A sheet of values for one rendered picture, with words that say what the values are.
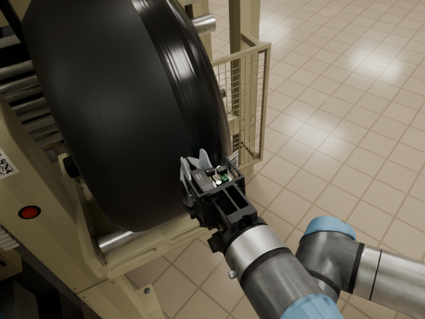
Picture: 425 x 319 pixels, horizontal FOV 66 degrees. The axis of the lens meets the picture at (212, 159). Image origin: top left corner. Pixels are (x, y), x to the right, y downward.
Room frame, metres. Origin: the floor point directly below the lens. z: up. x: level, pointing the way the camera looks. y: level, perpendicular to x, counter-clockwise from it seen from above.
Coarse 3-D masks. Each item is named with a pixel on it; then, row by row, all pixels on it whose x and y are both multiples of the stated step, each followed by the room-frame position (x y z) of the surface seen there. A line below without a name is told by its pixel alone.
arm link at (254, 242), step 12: (252, 228) 0.20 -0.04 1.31; (264, 228) 0.20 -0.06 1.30; (240, 240) 0.19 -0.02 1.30; (252, 240) 0.18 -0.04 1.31; (264, 240) 0.18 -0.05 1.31; (276, 240) 0.18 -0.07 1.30; (228, 252) 0.18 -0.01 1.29; (240, 252) 0.17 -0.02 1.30; (252, 252) 0.17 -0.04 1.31; (264, 252) 0.17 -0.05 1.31; (228, 264) 0.17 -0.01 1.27; (240, 264) 0.16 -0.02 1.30; (240, 276) 0.15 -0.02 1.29
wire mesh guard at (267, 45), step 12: (252, 48) 1.15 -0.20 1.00; (264, 48) 1.16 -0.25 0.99; (216, 60) 1.09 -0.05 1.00; (228, 60) 1.10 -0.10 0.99; (264, 60) 1.18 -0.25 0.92; (264, 72) 1.17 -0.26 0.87; (264, 84) 1.17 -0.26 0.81; (264, 96) 1.17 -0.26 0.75; (252, 108) 1.15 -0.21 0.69; (264, 108) 1.17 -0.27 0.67; (264, 120) 1.17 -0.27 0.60; (240, 132) 1.13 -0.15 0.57; (264, 132) 1.17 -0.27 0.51; (240, 168) 1.12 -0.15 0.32
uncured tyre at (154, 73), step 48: (48, 0) 0.59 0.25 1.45; (96, 0) 0.58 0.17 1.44; (144, 0) 0.58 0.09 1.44; (48, 48) 0.49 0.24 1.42; (96, 48) 0.48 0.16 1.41; (144, 48) 0.49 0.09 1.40; (192, 48) 0.51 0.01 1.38; (48, 96) 0.44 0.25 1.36; (96, 96) 0.42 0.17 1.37; (144, 96) 0.43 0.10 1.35; (192, 96) 0.45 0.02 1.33; (96, 144) 0.37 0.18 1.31; (144, 144) 0.39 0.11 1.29; (192, 144) 0.40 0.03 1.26; (96, 192) 0.35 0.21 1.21; (144, 192) 0.35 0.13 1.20
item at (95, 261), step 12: (60, 156) 0.71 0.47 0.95; (72, 180) 0.61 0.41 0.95; (72, 192) 0.57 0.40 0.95; (72, 204) 0.53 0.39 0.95; (84, 204) 0.55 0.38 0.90; (84, 216) 0.48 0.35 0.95; (84, 228) 0.45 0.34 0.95; (84, 240) 0.41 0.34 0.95; (84, 252) 0.38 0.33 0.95; (96, 252) 0.39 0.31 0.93; (96, 264) 0.36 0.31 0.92
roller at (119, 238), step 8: (112, 232) 0.44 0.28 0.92; (120, 232) 0.44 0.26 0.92; (128, 232) 0.44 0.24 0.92; (136, 232) 0.44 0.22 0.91; (144, 232) 0.45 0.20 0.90; (96, 240) 0.43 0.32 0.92; (104, 240) 0.42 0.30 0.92; (112, 240) 0.42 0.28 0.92; (120, 240) 0.43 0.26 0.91; (128, 240) 0.43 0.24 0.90; (104, 248) 0.41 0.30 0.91; (112, 248) 0.41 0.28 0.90
